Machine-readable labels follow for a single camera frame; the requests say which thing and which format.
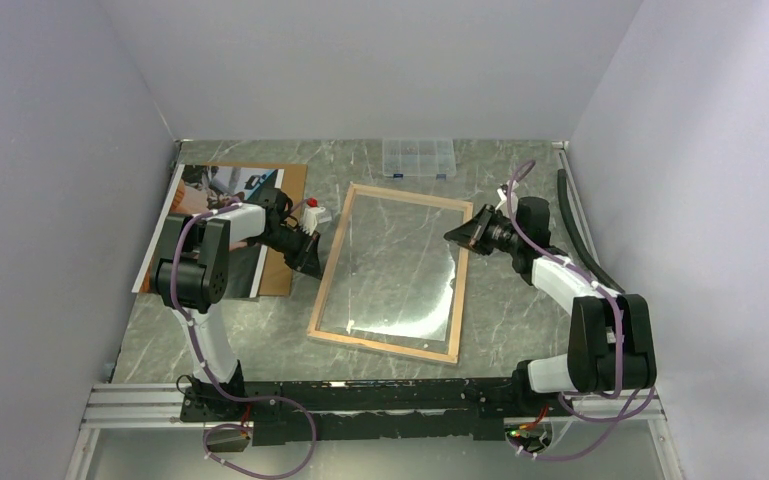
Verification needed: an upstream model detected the aluminium extrusion rail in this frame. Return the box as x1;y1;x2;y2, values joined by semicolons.
81;383;192;429

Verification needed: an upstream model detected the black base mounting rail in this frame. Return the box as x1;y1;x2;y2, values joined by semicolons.
180;377;568;446

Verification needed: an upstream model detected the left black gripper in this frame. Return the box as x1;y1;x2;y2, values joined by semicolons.
252;225;324;280

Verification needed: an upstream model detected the white wooden picture frame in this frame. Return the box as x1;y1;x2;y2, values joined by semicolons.
307;184;473;364

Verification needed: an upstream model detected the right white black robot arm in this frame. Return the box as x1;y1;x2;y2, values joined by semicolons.
444;197;657;415

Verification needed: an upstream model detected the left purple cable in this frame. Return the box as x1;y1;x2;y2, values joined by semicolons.
169;198;319;480

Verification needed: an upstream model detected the brown backing board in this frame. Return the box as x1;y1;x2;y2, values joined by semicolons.
195;163;307;300

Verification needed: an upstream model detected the clear acrylic glazing sheet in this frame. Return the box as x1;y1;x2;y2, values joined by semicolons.
319;195;463;348

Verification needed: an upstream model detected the clear plastic organizer box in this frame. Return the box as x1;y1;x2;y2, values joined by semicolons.
382;138;457;180

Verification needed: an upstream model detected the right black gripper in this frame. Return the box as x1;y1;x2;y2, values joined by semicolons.
445;204;524;256

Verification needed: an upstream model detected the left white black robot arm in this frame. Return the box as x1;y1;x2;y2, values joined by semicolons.
149;188;323;420

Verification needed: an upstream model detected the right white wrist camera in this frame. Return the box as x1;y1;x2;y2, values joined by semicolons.
497;184;514;204

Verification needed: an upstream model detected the black foam tube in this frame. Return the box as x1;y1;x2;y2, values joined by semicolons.
556;168;625;293

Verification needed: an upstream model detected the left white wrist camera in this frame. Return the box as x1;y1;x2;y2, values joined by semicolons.
300;197;333;235

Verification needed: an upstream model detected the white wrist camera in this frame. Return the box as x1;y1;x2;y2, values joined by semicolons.
497;184;514;204
300;197;333;235

